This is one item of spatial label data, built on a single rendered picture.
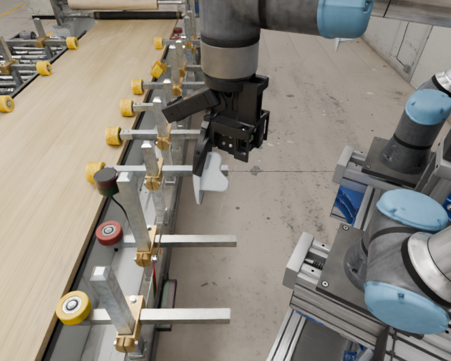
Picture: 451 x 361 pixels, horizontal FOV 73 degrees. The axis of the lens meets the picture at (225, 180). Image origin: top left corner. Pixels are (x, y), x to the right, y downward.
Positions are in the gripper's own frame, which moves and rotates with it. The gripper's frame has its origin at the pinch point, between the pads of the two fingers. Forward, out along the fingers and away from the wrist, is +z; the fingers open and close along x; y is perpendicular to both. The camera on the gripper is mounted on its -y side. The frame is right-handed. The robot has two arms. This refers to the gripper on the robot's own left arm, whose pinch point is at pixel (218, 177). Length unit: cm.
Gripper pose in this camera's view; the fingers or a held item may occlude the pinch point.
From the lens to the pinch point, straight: 55.7
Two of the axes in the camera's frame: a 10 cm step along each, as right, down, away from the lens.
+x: 5.0, -5.7, 6.5
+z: 0.0, 7.5, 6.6
